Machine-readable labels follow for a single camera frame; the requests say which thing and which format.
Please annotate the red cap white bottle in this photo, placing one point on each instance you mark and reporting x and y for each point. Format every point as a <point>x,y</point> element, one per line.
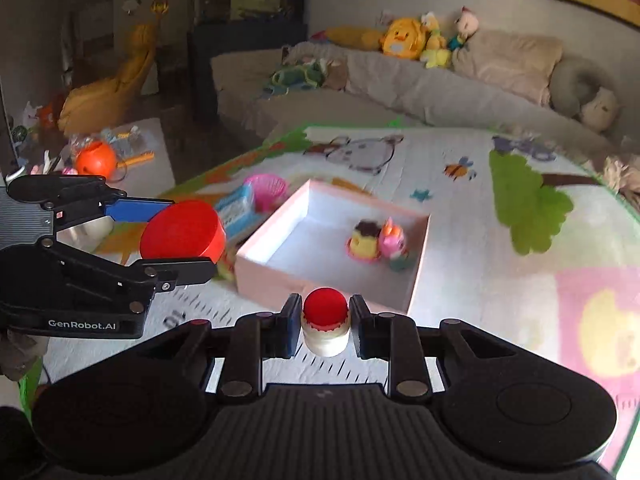
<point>325,322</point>

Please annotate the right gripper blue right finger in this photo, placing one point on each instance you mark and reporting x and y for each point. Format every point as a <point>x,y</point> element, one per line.
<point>395,339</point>

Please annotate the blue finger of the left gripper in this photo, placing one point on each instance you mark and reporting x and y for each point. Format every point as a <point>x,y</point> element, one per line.
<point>136,209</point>

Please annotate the cartoon play mat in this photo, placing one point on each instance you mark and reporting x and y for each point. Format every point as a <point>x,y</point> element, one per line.
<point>524,304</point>

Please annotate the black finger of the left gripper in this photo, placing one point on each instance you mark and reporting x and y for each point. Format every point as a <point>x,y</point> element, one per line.
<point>167,274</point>

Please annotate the yellow pudding cup toy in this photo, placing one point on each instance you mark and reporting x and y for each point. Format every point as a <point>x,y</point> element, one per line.
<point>363,243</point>

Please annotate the red round lid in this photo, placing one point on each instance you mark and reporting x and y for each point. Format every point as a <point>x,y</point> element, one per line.
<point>189,229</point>

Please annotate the beige blanket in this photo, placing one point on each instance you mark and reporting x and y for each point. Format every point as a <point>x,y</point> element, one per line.
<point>517,63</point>

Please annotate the yellow pillow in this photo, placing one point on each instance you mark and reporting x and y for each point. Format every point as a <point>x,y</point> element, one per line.
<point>355,38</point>

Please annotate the small doll plush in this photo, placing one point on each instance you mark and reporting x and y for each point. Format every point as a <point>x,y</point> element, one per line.
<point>467,24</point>

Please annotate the yellow green plush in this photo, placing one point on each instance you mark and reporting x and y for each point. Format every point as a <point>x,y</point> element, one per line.
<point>435,53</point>

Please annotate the blue wet wipes pack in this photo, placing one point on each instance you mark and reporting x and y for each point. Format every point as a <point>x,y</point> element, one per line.
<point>237,211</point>

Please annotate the white coffee table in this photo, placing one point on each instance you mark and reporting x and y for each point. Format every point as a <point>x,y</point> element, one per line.
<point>34,150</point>

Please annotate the pink cardboard box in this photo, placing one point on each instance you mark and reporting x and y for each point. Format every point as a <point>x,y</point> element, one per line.
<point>303,246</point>

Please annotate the pink pig toy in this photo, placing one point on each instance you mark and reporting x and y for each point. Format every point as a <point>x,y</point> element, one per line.
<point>392,240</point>

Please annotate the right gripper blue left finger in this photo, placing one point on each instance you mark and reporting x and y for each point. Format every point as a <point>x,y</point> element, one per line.
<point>254,339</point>

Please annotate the orange pumpkin bucket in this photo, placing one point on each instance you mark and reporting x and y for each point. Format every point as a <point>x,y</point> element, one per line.
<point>96,159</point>

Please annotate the green knitted cloth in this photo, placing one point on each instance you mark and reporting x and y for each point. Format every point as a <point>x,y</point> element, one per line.
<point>302,76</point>

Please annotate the grey sofa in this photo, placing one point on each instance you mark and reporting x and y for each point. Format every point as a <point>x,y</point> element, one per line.
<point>378,89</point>

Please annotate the orange pencil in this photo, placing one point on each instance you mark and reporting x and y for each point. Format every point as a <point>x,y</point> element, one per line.
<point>136,160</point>

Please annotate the yellow bean bag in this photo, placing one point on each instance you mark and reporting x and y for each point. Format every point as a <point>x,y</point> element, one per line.
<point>104,103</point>

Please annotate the grey neck pillow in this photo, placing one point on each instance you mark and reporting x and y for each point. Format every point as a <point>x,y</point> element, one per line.
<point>575,82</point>

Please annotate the yellow duck plush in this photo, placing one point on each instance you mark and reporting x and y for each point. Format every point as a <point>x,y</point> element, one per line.
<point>405,38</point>

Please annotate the gloved left hand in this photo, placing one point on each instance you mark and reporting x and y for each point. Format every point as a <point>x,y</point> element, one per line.
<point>19,352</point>

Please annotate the pink plastic net scoop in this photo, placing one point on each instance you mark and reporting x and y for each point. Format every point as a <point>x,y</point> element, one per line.
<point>267,190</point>

